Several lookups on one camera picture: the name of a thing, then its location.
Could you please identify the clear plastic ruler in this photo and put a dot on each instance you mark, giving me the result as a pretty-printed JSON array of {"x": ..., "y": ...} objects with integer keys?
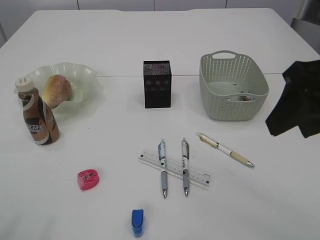
[{"x": 174, "y": 167}]

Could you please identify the black mesh pen holder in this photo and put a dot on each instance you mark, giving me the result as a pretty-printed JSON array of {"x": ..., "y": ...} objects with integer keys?
[{"x": 157, "y": 79}]

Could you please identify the golden bread roll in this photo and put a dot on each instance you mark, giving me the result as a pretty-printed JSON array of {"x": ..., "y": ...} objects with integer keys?
[{"x": 57, "y": 90}]

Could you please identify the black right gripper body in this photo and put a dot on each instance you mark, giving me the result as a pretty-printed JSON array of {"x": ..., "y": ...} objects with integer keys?
[{"x": 299, "y": 103}]

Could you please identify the pale green plastic basket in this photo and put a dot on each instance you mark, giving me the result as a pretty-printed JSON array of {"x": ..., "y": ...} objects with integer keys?
[{"x": 224, "y": 76}]

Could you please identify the white beige click pen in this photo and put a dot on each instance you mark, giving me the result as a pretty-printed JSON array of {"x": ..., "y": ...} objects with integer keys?
[{"x": 234, "y": 155}]

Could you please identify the paper ball pink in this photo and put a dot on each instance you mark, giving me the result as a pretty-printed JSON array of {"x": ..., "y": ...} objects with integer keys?
[{"x": 246, "y": 98}]

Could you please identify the grey white click pen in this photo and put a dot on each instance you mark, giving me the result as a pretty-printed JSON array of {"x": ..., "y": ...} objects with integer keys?
[{"x": 185, "y": 166}]

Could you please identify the blue correction tape dispenser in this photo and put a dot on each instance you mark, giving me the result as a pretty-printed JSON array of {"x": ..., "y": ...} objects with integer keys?
[{"x": 137, "y": 222}]

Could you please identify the pink pencil sharpener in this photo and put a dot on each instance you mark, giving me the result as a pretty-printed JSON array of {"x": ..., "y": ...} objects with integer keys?
[{"x": 87, "y": 179}]

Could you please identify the pale green wavy glass plate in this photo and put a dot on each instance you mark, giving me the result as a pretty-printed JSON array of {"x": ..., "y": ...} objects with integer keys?
[{"x": 87, "y": 92}]

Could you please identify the brown coffee bottle white cap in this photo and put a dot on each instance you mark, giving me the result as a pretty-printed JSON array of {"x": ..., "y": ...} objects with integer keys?
[{"x": 38, "y": 117}]

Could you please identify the blue grey click pen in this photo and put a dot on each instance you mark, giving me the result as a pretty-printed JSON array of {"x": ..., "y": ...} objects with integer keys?
[{"x": 163, "y": 163}]

